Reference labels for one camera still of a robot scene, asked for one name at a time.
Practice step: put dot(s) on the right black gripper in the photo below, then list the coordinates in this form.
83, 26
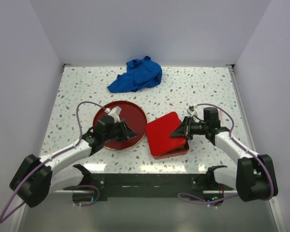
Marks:
181, 131

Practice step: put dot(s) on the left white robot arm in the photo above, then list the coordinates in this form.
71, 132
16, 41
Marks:
32, 180

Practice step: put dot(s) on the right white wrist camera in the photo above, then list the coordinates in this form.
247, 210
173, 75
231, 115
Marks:
192, 111

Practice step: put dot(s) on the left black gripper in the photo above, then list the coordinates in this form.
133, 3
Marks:
126, 132

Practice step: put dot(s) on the round dark red tray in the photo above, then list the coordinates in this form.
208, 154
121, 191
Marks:
135, 116

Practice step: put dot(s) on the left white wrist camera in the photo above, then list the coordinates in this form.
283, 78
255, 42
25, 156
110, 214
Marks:
114, 113

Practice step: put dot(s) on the blue crumpled cloth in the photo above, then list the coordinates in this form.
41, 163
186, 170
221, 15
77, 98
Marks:
140, 73

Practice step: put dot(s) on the red square box lid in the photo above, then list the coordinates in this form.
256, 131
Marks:
158, 134

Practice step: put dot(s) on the red compartment cookie box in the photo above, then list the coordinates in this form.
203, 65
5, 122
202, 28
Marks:
176, 152

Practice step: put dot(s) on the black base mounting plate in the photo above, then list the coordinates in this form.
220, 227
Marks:
145, 186

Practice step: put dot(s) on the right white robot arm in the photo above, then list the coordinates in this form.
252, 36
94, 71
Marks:
254, 177

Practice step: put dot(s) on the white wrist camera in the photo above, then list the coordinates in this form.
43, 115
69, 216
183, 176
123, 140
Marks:
114, 113
192, 111

